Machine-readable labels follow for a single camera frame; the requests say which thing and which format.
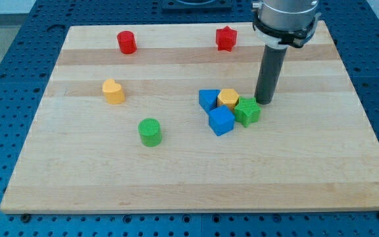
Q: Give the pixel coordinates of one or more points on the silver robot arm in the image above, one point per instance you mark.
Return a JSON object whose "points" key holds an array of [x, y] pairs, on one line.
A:
{"points": [[285, 23]]}

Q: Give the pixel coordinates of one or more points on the yellow heart block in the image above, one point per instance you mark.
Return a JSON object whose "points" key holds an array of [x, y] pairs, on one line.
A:
{"points": [[113, 92]]}

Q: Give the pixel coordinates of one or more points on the wooden board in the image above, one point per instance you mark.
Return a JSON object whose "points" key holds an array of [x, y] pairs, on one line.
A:
{"points": [[313, 148]]}

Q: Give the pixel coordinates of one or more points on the blue triangle block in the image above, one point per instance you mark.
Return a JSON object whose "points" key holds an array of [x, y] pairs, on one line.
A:
{"points": [[208, 99]]}

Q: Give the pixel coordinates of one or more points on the blue cube block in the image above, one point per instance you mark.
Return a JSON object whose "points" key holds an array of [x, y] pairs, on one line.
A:
{"points": [[221, 120]]}

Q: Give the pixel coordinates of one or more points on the green cylinder block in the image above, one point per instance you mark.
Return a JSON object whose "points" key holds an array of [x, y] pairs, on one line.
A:
{"points": [[150, 132]]}

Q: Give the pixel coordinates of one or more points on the yellow hexagon block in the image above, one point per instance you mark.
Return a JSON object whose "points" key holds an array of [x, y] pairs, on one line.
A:
{"points": [[228, 97]]}

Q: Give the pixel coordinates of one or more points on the green star block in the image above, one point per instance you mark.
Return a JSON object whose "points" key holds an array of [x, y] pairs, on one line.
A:
{"points": [[247, 111]]}

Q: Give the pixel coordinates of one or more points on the red star block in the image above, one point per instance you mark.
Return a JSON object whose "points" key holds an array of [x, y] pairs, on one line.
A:
{"points": [[226, 38]]}

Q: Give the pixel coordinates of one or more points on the red cylinder block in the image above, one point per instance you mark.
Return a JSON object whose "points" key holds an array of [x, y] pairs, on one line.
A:
{"points": [[127, 42]]}

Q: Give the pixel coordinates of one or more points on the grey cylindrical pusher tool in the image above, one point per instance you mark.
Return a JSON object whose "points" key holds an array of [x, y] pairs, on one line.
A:
{"points": [[269, 72]]}

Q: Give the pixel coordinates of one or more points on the blue perforated table frame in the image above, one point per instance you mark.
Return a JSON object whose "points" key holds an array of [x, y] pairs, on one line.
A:
{"points": [[30, 58]]}

